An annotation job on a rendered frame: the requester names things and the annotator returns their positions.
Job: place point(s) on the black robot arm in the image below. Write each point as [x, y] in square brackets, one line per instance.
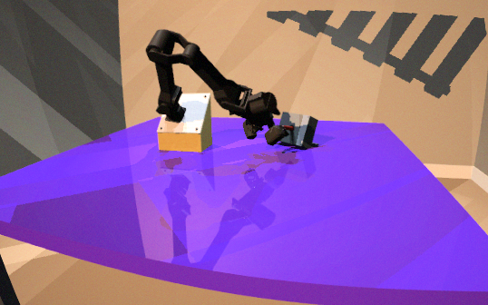
[226, 92]

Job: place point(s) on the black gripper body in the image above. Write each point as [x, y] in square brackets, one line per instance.
[275, 132]

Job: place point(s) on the grey sloped panel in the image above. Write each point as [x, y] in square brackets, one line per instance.
[303, 132]

